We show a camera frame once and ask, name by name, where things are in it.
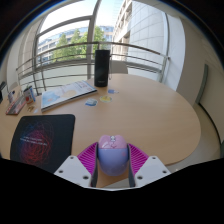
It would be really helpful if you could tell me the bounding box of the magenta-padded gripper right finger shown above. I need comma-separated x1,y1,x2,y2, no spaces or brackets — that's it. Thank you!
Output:
127,143,172,188

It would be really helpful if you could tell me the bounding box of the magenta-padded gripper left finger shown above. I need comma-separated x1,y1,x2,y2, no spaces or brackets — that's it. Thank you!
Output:
53,141,100,188

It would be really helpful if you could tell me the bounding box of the pink and purple computer mouse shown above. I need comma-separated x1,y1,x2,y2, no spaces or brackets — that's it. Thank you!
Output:
97,134,130,177

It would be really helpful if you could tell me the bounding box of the black mouse pad red print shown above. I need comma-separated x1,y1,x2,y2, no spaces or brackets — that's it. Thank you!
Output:
9,113,76,174

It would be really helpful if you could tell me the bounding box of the light blue magazine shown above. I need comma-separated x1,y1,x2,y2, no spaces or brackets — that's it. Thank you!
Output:
40,79,98,113

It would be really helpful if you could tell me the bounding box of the yellow sticker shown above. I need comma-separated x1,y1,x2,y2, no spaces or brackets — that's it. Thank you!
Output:
99,95,113,104

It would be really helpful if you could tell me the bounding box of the red magazine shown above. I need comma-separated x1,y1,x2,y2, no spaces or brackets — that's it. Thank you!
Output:
5,94,28,116

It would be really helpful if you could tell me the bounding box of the small blue printed cup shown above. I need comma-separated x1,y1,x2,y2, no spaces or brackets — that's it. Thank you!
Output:
23,85,37,104

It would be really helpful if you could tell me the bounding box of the black tumbler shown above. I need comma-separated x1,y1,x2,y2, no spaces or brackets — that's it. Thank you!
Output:
93,49,111,88

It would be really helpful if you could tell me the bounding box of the black printer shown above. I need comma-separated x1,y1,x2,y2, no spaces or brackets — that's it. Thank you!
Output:
0,81,7,101

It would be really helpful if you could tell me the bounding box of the metal balcony railing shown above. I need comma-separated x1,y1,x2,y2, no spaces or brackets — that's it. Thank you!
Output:
15,41,171,96

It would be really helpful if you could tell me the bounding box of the white chair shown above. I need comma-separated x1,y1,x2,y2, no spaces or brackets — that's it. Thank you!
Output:
109,59,129,75

